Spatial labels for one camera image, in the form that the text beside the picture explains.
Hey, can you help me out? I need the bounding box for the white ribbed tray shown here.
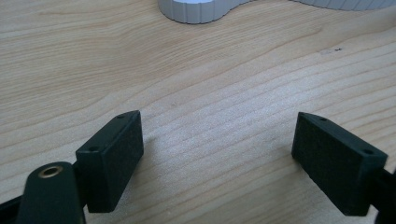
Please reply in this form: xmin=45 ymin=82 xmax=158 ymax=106
xmin=157 ymin=0 xmax=396 ymax=25

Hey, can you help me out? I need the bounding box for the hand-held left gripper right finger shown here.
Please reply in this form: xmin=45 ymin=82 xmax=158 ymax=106
xmin=290 ymin=111 xmax=389 ymax=217

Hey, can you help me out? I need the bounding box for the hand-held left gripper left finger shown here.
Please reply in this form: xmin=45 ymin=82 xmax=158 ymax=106
xmin=75 ymin=109 xmax=145 ymax=214

